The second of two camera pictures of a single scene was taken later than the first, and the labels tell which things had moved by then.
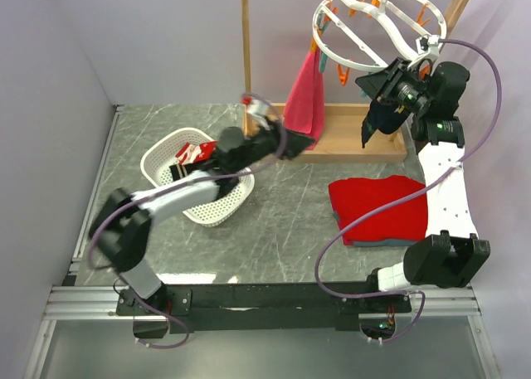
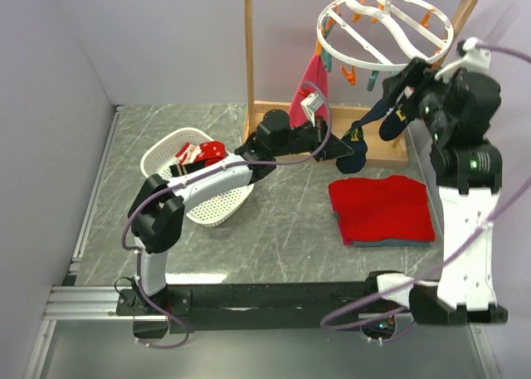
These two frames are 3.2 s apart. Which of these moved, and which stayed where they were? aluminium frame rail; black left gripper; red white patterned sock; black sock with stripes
Moved: black left gripper
Stayed: aluminium frame rail; black sock with stripes; red white patterned sock
